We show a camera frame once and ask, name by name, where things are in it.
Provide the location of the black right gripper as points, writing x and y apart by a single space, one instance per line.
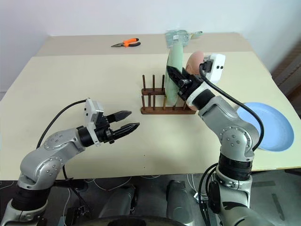
189 83

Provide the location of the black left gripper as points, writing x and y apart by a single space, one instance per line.
105 131

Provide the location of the green plate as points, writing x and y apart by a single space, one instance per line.
172 58

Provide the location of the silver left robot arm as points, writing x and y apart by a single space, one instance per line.
47 155

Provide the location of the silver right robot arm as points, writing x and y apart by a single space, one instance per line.
235 139

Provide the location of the wooden dish rack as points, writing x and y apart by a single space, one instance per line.
164 110

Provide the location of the pink plate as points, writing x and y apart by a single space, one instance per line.
195 60

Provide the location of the clear plastic package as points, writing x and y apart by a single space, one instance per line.
178 36

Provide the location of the dark grey rounded shell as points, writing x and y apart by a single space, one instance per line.
179 200
120 200

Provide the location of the black electronic device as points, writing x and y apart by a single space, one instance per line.
78 215

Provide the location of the blue plate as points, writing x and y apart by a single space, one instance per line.
272 127

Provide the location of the dark slatted furniture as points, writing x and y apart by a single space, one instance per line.
289 75

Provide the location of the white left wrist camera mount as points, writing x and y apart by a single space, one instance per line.
92 110

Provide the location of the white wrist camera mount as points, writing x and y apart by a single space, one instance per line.
92 110
217 67

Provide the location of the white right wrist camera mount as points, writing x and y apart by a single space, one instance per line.
217 67

